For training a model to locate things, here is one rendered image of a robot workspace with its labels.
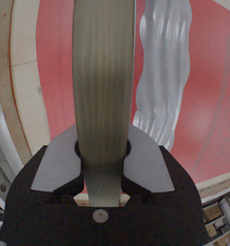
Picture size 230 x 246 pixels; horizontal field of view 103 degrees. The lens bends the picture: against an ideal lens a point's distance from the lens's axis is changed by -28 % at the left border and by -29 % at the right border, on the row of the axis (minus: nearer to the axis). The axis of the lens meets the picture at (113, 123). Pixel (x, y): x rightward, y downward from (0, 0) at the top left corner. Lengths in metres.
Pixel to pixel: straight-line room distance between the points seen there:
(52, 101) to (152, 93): 0.14
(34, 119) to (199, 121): 0.27
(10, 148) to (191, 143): 0.32
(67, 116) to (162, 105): 0.14
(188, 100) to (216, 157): 0.19
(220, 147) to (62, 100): 0.34
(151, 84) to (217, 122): 0.16
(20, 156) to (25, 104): 0.09
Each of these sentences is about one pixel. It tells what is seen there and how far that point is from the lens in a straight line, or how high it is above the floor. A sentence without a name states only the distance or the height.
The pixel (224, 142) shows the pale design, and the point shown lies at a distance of 0.34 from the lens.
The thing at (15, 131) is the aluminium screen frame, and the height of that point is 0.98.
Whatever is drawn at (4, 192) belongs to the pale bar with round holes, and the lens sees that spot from 0.31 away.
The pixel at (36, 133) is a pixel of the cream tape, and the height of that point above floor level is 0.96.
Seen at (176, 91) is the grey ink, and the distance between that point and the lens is 0.19.
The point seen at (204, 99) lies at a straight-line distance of 0.23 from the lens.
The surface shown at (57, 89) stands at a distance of 0.18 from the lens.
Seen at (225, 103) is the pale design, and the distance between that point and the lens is 0.28.
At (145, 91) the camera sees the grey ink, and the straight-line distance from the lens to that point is 0.17.
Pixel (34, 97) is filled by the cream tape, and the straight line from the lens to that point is 0.20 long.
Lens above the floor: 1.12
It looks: 63 degrees down
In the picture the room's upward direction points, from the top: 175 degrees clockwise
